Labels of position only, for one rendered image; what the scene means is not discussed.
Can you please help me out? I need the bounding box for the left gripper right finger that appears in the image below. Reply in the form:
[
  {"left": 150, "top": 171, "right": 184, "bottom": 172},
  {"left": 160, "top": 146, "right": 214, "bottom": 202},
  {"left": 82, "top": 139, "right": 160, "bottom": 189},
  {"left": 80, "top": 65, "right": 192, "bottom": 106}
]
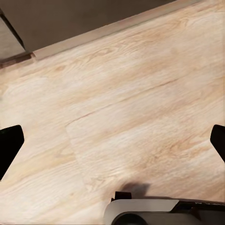
[{"left": 210, "top": 124, "right": 225, "bottom": 162}]

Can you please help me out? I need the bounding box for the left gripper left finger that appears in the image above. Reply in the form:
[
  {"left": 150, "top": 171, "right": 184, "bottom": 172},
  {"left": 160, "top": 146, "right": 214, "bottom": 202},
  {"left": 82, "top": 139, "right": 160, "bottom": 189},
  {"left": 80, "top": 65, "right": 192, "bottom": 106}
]
[{"left": 0, "top": 125, "right": 24, "bottom": 181}]

